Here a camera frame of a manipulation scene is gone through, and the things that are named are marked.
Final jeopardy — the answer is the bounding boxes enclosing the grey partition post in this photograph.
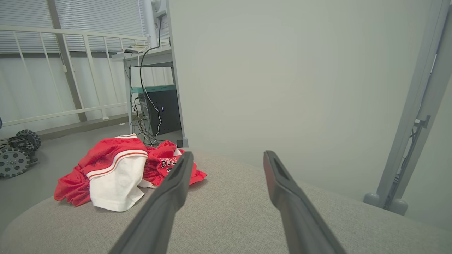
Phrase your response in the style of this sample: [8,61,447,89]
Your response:
[363,0,452,216]

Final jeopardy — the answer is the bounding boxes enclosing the grey window column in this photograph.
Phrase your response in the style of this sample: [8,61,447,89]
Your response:
[47,0,88,123]

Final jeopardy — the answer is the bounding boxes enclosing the grey metal desk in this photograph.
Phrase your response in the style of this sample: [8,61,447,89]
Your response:
[111,47,177,135]

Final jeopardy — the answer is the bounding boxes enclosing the tangled floor cable bundle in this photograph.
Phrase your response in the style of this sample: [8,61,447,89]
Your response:
[130,97,166,148]

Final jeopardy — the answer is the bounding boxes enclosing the white computer cable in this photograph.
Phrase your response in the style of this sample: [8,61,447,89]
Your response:
[154,104,163,139]

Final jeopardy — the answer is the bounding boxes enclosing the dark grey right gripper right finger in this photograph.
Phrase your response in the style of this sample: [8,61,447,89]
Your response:
[263,150,346,254]

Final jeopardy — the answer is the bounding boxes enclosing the white metal railing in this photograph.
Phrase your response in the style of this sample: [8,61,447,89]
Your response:
[0,25,150,127]

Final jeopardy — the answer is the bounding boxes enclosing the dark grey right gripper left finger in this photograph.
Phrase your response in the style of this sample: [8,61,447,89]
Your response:
[109,151,194,254]

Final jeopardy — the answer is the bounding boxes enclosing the white window blinds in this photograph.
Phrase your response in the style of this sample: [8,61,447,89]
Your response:
[0,0,170,53]

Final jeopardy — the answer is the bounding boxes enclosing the pale grey partition panel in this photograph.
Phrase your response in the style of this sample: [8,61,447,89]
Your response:
[403,71,452,230]
[165,0,440,208]

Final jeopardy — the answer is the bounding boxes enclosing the red and white basketball jersey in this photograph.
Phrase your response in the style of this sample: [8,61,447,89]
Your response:
[86,140,208,212]

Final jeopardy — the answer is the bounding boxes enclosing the black desk cable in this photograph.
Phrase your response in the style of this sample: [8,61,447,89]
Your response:
[139,16,163,106]

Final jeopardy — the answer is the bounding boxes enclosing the white monitor stand pole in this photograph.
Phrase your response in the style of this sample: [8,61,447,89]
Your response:
[143,0,170,48]

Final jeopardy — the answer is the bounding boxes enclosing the dark computer tower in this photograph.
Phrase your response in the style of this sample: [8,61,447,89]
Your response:
[138,85,182,136]

